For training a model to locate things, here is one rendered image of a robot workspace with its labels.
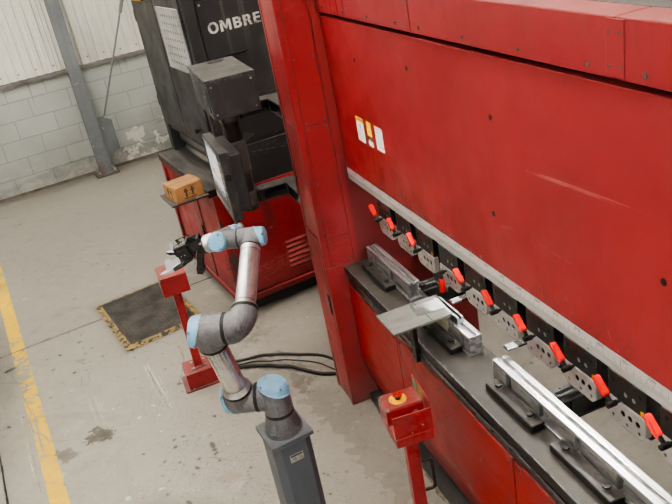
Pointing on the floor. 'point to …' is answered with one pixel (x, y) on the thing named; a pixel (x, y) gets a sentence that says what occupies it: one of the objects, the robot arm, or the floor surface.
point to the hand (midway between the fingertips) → (163, 265)
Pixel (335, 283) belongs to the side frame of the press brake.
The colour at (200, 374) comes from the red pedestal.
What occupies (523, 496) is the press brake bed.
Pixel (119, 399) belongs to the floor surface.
